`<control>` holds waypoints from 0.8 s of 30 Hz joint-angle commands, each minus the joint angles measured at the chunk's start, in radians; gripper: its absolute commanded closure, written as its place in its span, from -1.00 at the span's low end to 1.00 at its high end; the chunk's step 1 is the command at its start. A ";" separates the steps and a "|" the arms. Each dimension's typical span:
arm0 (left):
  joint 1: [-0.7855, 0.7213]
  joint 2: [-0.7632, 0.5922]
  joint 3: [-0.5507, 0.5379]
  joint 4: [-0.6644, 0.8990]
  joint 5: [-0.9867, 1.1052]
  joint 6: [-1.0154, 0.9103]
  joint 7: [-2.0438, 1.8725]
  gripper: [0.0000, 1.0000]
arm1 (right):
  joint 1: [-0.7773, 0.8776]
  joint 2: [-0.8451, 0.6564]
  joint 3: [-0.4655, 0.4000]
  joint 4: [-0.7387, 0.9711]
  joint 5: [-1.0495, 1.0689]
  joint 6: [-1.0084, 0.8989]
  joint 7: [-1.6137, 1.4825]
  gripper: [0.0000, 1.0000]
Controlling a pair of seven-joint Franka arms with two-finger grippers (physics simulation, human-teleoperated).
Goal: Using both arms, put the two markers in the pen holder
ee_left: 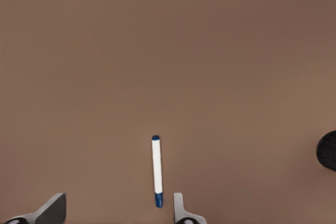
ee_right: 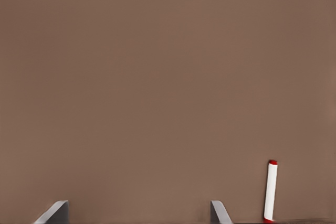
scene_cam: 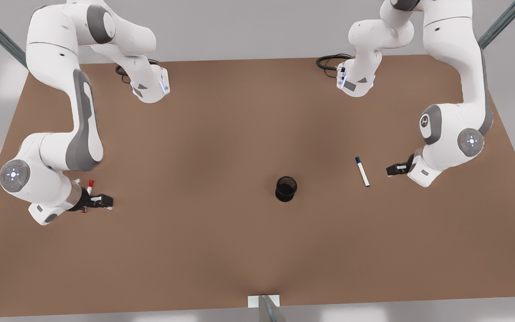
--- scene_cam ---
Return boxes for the red-capped white marker pen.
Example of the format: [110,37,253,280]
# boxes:
[80,180,94,214]

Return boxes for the black cable loop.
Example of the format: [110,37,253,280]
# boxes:
[316,54,353,79]
[115,59,160,85]

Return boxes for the black mesh pen holder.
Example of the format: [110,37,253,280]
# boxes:
[275,176,298,203]

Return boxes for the white frame post foot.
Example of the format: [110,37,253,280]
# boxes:
[247,295,281,309]

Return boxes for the blue-capped white marker pen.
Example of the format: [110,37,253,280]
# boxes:
[355,157,371,188]

